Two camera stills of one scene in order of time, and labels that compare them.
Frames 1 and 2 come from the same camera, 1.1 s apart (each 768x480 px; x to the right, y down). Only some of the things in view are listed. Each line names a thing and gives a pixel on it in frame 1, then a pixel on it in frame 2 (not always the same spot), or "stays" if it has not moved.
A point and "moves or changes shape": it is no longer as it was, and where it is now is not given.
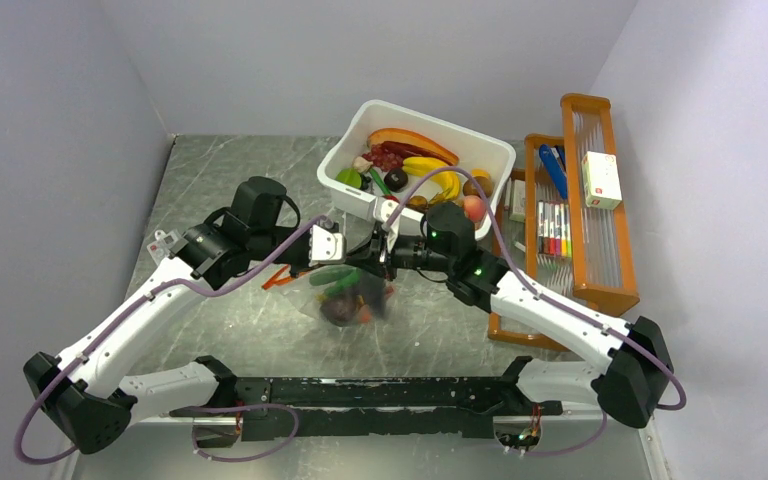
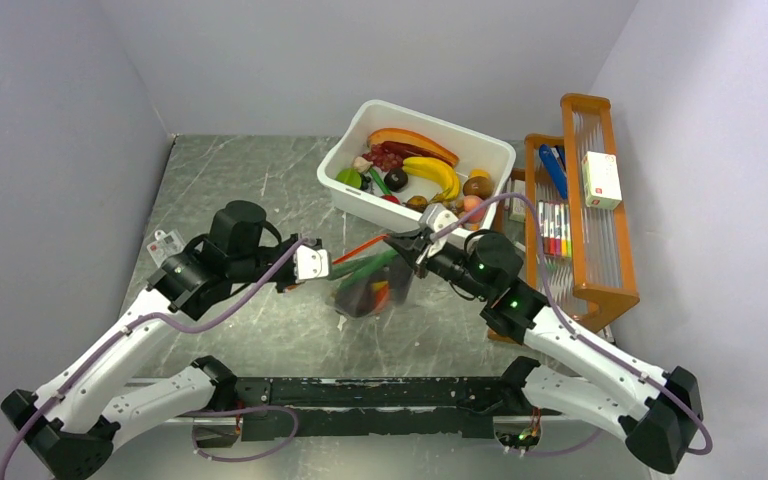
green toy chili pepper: [349, 281] moves or changes shape
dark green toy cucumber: [331, 274] moves or changes shape
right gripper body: [387, 263] to [449, 261]
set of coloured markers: [554, 229] stays
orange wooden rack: [565, 230] stays
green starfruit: [349, 176] stays
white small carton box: [601, 180] stays
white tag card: [165, 245] stays
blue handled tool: [554, 158] stays
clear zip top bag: [340, 295] moves or changes shape
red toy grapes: [383, 159] stays
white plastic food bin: [386, 151] stays
